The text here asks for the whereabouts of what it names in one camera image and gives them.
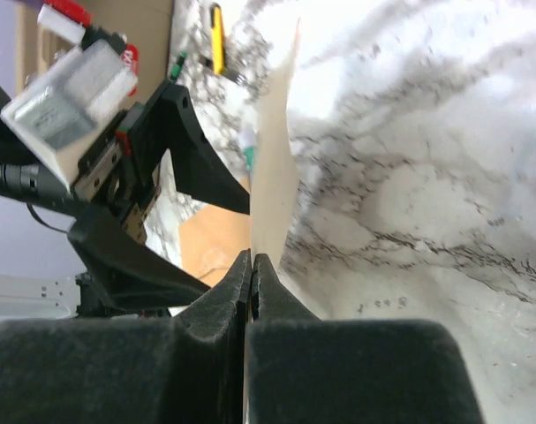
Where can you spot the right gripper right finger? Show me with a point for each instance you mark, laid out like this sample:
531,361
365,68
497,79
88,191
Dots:
302,369

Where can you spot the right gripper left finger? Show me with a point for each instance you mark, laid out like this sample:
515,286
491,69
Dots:
184,369

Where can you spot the tan plastic tool case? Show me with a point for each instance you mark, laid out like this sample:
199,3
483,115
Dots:
140,30

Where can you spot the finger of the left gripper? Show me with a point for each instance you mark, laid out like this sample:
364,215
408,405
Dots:
167,123
126,274

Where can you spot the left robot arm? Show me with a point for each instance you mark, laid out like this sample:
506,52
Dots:
32,183

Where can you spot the yellow utility knife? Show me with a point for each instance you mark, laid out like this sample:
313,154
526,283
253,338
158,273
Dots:
217,38

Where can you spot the brown paper envelope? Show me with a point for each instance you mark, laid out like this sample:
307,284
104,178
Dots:
210,242

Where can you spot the green white glue stick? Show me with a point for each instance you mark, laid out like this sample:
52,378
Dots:
247,141

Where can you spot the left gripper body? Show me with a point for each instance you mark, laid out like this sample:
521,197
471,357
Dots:
109,175

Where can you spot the green black pen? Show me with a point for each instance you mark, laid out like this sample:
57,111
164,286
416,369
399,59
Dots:
178,66

